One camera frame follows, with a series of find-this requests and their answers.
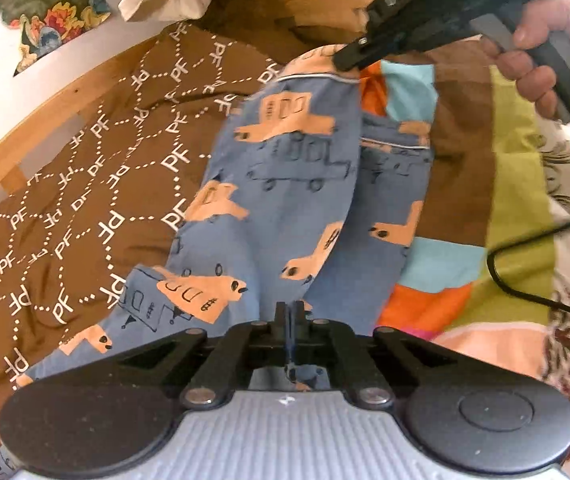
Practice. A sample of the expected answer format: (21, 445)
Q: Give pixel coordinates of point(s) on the colourful patchwork blanket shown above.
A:
(520, 170)

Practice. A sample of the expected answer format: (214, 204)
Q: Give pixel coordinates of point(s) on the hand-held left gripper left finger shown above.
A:
(281, 317)

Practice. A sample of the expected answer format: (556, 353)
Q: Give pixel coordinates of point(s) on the person's right hand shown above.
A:
(565, 7)

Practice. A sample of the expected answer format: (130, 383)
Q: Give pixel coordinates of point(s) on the brown patterned blanket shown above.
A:
(65, 185)

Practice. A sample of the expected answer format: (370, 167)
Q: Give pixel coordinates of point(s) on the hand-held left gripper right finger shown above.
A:
(299, 317)

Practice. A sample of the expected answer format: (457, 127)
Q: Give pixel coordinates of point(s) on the blue printed pants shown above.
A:
(275, 210)

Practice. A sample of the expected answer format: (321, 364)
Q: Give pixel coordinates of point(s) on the wooden bed frame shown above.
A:
(65, 97)

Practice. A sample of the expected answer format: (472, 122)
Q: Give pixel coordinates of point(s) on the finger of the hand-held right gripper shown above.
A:
(357, 54)

